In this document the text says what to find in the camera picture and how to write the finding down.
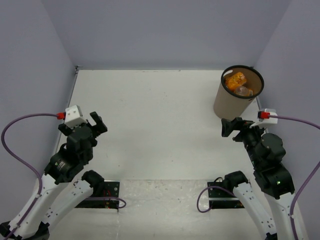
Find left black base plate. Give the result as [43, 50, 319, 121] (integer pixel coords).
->
[75, 181, 120, 210]

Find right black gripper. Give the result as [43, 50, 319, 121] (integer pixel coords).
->
[221, 115, 268, 167]

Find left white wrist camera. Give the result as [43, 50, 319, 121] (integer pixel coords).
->
[64, 105, 87, 129]

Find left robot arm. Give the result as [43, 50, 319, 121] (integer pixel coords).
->
[0, 111, 108, 240]

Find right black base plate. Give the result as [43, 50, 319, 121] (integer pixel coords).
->
[208, 188, 244, 209]

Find brown cardboard bin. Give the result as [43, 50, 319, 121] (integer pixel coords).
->
[213, 65, 265, 120]

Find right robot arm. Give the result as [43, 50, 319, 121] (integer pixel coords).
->
[221, 117, 304, 240]

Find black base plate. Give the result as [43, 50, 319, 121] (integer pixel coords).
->
[75, 181, 120, 210]
[208, 188, 244, 209]

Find white bottle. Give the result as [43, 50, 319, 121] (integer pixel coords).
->
[234, 85, 254, 97]

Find orange bottle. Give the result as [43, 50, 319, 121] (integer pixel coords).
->
[225, 72, 247, 91]

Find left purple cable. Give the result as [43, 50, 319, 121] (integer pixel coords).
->
[1, 113, 60, 240]

